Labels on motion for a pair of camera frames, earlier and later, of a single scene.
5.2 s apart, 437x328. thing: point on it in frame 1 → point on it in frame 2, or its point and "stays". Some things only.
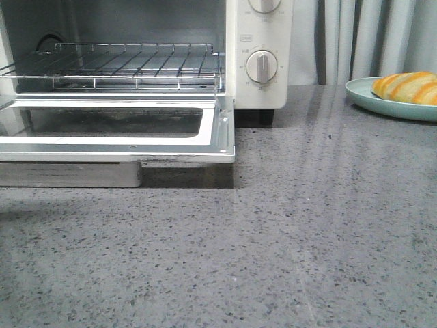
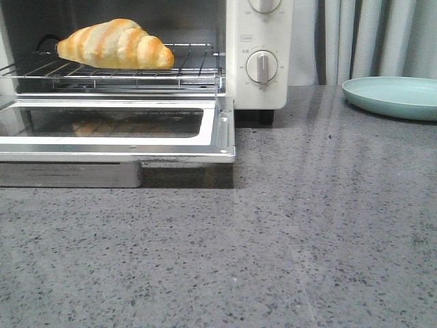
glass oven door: [134, 131] stays
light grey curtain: [332, 42] stays
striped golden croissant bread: [416, 87] → [115, 43]
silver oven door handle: [70, 174] stays
